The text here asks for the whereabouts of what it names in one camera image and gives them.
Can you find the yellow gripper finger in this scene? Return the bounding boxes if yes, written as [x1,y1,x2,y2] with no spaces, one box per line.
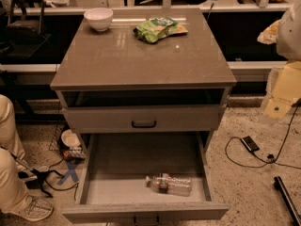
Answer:
[257,20,279,45]
[263,61,301,119]

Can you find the clear plastic water bottle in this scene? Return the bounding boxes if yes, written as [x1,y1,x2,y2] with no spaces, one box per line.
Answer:
[145,173,192,197]

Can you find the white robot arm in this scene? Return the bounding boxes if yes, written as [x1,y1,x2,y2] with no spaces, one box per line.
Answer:
[257,0,301,119]

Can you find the closed grey drawer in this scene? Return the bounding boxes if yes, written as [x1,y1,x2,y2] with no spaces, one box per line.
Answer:
[62,105,226,134]

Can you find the grey drawer cabinet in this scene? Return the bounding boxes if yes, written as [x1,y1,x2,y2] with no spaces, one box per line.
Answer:
[50,8,238,226]

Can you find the open grey drawer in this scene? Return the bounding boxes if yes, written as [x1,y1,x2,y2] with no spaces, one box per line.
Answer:
[63,132,229,226]

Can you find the black phone on floor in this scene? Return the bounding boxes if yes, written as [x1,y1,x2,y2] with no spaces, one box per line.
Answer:
[241,136,260,153]

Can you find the green snack bag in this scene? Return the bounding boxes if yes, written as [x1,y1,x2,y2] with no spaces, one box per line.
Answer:
[134,17,188,44]

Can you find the black bar on floor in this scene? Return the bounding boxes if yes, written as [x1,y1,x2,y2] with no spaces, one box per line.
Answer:
[274,176,301,226]

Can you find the white ceramic bowl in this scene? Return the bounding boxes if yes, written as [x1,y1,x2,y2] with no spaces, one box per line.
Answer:
[84,8,113,31]

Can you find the black chair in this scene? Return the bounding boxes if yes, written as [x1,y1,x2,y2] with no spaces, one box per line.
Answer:
[0,0,50,58]

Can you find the black tripod stand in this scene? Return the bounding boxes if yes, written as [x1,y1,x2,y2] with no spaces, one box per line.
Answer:
[11,153,64,198]

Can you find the white knit sneaker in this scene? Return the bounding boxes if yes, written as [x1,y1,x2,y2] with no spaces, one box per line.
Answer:
[9,196,54,222]

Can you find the person leg beige trousers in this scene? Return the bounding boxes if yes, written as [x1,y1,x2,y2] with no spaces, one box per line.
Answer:
[0,95,31,213]

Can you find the black floor cable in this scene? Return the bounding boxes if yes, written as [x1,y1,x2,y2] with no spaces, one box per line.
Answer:
[224,101,301,170]

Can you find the black wire basket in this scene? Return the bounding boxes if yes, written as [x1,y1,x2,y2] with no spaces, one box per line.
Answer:
[49,123,86,160]

